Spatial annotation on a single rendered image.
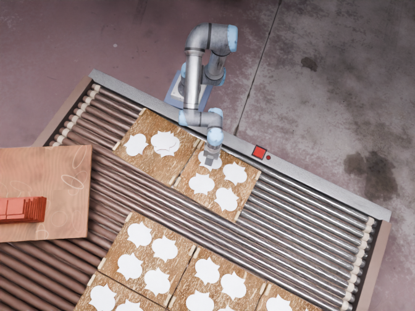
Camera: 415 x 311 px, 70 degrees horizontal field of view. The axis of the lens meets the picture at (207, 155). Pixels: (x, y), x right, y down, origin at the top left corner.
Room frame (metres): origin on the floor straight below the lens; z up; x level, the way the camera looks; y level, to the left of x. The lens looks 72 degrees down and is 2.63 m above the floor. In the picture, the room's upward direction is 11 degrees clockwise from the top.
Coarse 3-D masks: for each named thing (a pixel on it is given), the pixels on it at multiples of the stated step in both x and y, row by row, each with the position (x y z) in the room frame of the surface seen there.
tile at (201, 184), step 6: (198, 174) 0.44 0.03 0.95; (192, 180) 0.39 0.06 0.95; (198, 180) 0.40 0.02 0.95; (204, 180) 0.41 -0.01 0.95; (210, 180) 0.41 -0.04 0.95; (192, 186) 0.36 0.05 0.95; (198, 186) 0.36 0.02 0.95; (204, 186) 0.37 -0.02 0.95; (210, 186) 0.38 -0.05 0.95; (198, 192) 0.33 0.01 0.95; (204, 192) 0.34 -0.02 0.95
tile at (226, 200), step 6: (216, 192) 0.35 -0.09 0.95; (222, 192) 0.36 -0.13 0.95; (228, 192) 0.37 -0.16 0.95; (222, 198) 0.32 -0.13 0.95; (228, 198) 0.33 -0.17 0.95; (234, 198) 0.34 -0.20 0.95; (222, 204) 0.29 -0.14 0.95; (228, 204) 0.30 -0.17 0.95; (234, 204) 0.30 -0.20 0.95; (222, 210) 0.25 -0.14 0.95; (228, 210) 0.26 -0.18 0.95
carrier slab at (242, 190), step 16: (192, 160) 0.52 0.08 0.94; (224, 160) 0.55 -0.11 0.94; (240, 160) 0.57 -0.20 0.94; (192, 176) 0.42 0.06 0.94; (224, 176) 0.46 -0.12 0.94; (192, 192) 0.33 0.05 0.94; (208, 192) 0.35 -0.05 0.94; (240, 192) 0.38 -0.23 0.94; (208, 208) 0.25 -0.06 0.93; (240, 208) 0.29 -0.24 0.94
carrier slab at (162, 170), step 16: (144, 128) 0.66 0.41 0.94; (160, 128) 0.68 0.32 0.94; (176, 128) 0.70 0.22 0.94; (192, 144) 0.62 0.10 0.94; (128, 160) 0.44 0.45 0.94; (144, 160) 0.46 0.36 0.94; (160, 160) 0.48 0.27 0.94; (176, 160) 0.50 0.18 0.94; (160, 176) 0.38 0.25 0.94; (176, 176) 0.40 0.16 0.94
